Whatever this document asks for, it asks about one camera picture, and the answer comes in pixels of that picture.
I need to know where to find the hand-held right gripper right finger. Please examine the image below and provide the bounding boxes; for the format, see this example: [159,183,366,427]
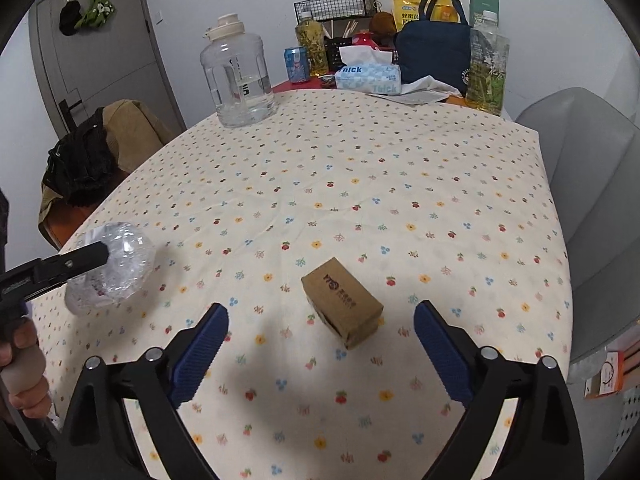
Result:
[414,300,586,480]

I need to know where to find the grey door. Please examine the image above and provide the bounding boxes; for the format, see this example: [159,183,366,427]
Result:
[27,0,188,153]

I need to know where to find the grey chair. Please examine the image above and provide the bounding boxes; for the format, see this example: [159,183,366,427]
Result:
[515,87,640,363]

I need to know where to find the wide yellow tea bottle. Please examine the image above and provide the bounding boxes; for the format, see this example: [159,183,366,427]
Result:
[465,10,511,115]

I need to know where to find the orange wooden chair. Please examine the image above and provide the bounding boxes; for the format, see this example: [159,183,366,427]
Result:
[39,195,96,252]

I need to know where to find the brown plush toy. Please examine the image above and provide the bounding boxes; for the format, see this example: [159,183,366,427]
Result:
[369,11,397,36]

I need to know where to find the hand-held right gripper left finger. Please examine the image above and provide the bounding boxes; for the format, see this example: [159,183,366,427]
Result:
[56,302,231,480]

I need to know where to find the red mat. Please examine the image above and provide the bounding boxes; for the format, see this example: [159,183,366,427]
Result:
[270,77,341,95]

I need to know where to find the black utensil holder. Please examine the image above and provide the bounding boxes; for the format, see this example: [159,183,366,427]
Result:
[324,35,353,77]

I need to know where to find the slim yellow tea bottle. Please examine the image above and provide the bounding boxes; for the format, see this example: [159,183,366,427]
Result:
[295,12,330,78]

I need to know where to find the navy lunch bag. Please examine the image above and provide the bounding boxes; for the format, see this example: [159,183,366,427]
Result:
[392,0,473,93]

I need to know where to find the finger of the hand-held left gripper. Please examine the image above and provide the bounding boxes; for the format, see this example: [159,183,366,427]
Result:
[32,240,112,289]

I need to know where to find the blue tissue pack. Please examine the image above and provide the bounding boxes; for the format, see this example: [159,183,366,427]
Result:
[334,46,403,96]

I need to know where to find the black wire basket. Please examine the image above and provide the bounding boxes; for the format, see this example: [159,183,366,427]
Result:
[293,0,376,23]

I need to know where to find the person's left hand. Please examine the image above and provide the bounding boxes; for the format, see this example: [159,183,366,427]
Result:
[0,317,51,418]

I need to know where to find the black door handle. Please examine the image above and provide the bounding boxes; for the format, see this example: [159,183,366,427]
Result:
[58,87,83,126]

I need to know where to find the yellow snack bag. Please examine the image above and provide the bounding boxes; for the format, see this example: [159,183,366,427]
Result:
[391,0,463,31]

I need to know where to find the green carton box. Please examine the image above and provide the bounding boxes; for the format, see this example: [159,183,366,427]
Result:
[469,0,500,28]

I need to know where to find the orange and white carton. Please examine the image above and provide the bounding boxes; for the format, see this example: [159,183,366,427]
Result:
[582,340,640,401]

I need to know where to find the brown cardboard box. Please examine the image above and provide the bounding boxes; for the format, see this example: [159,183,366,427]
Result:
[301,256,385,351]

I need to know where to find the black hat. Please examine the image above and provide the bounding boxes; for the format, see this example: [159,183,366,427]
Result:
[57,0,83,37]

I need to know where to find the wooden chopsticks bundle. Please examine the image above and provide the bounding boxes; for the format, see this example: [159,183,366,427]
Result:
[322,20,358,40]

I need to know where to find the blue drink can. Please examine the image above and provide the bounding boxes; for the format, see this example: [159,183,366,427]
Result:
[284,46,310,84]

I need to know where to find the black garment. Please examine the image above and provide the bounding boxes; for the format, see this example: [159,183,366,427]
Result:
[47,107,118,206]

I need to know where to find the large clear water jug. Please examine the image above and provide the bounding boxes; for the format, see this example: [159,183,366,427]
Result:
[200,12,279,128]

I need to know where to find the crushed clear plastic bottle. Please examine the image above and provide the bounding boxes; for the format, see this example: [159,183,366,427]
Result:
[65,221,156,317]

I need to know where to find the green cloth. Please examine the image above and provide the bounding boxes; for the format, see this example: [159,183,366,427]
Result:
[75,0,117,31]

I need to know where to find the red pot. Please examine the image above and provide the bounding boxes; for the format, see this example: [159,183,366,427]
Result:
[352,31,393,53]

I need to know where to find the chair with clothes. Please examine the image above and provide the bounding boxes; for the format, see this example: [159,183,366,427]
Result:
[40,100,176,221]

